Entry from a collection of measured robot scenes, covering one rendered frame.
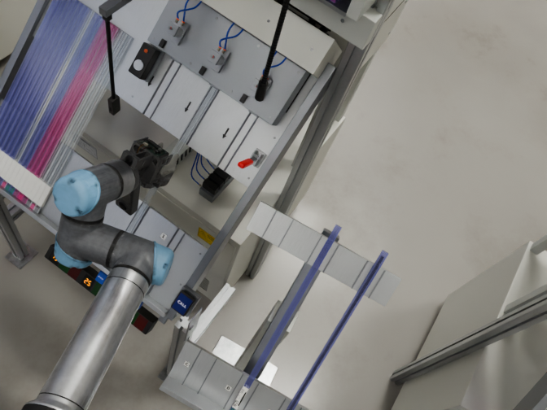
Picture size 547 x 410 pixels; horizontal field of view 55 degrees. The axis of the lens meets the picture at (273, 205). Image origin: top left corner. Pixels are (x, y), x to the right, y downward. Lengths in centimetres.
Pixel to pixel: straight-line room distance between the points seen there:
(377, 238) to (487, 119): 109
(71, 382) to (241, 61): 70
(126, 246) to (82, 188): 14
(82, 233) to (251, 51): 50
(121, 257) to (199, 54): 47
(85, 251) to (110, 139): 72
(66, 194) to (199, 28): 47
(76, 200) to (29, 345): 120
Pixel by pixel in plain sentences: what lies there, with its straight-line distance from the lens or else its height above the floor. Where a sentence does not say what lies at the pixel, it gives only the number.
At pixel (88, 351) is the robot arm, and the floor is 113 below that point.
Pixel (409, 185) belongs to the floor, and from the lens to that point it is 264.
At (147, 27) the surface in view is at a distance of 131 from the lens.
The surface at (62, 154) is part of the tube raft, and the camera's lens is 139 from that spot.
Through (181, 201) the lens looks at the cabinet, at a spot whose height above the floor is 62.
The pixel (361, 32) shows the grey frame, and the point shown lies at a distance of 105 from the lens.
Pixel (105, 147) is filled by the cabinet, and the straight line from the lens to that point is 167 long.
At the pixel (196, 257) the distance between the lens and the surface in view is 127.
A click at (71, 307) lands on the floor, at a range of 211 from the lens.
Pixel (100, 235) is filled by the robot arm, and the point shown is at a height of 108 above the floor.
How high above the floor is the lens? 199
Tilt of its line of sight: 59 degrees down
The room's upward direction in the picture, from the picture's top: 24 degrees clockwise
